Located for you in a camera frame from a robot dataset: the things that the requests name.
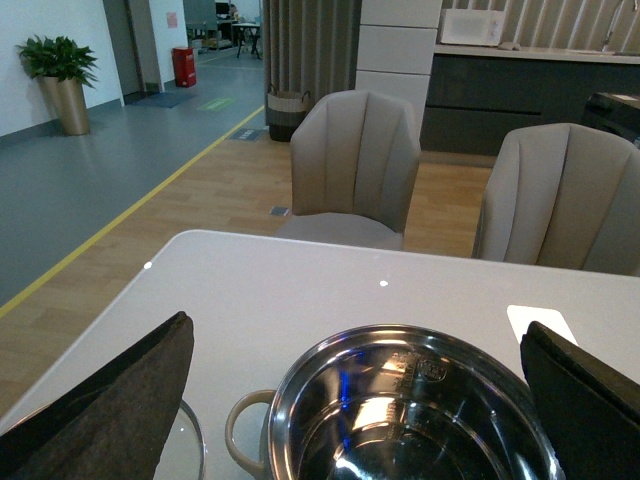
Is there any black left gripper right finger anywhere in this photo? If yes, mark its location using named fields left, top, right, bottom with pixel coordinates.
left=520, top=321, right=639, bottom=479

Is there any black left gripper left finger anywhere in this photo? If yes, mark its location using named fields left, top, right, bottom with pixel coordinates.
left=1, top=312, right=194, bottom=479

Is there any glass pot lid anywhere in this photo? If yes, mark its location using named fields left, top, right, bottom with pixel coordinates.
left=154, top=400, right=206, bottom=480

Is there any white electric cooking pot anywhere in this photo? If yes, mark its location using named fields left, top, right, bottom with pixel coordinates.
left=225, top=325, right=564, bottom=479

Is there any gold plant pot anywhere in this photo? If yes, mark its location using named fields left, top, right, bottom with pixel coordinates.
left=41, top=77, right=90, bottom=136

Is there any right beige upholstered chair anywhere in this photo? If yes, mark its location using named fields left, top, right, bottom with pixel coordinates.
left=472, top=123, right=639, bottom=276

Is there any beige upholstered chair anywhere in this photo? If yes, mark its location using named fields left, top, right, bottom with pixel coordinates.
left=276, top=90, right=421, bottom=251
left=472, top=123, right=639, bottom=276

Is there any black appliance at right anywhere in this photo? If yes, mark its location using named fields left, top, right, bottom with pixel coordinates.
left=580, top=92, right=640, bottom=148

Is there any dark kitchen counter cabinet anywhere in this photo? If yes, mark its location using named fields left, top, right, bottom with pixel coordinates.
left=420, top=47, right=639, bottom=155

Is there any left beige upholstered chair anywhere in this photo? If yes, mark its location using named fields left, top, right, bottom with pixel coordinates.
left=276, top=90, right=421, bottom=251

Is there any green potted plant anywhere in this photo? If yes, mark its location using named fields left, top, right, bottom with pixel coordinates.
left=16, top=35, right=98, bottom=88

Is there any red bin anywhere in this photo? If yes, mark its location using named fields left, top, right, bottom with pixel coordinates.
left=172, top=47, right=197, bottom=88

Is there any white microwave oven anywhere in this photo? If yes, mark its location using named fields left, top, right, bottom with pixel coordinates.
left=438, top=9, right=506, bottom=47

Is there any distant table with legs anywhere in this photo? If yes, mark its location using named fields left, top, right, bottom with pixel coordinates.
left=231, top=22, right=262, bottom=60

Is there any white pillar cabinet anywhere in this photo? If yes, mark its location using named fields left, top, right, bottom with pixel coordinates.
left=355, top=0, right=442, bottom=128

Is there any woven basket with handles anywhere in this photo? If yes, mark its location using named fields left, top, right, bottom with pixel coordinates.
left=266, top=84, right=310, bottom=142

